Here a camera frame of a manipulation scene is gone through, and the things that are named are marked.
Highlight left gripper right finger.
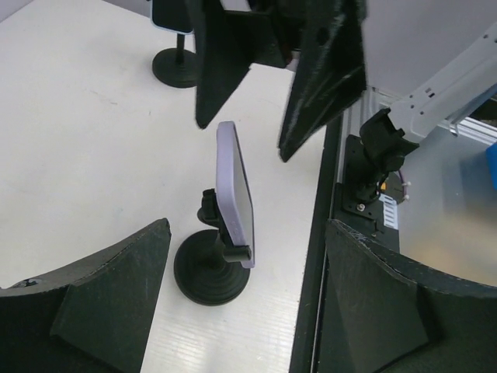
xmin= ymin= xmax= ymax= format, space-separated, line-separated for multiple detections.
xmin=325 ymin=220 xmax=496 ymax=372

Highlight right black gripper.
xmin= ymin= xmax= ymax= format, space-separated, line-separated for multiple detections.
xmin=186 ymin=0 xmax=367 ymax=162

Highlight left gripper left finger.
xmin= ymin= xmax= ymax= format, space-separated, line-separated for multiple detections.
xmin=1 ymin=218 xmax=171 ymax=372

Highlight phone with blue case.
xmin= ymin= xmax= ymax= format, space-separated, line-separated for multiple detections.
xmin=151 ymin=0 xmax=193 ymax=35

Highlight black phone stand round base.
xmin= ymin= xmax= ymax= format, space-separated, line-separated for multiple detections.
xmin=174 ymin=189 xmax=255 ymax=306

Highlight phone with purple case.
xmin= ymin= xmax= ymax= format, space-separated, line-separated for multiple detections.
xmin=215 ymin=121 xmax=255 ymax=269

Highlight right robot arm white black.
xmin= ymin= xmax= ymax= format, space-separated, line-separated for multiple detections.
xmin=186 ymin=1 xmax=496 ymax=202

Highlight blue plastic storage bin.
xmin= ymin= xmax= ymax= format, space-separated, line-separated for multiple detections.
xmin=485 ymin=143 xmax=497 ymax=190

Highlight right white cable duct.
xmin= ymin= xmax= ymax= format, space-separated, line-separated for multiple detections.
xmin=380 ymin=194 xmax=398 ymax=230

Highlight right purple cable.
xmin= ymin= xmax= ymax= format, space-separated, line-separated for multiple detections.
xmin=395 ymin=173 xmax=413 ymax=205

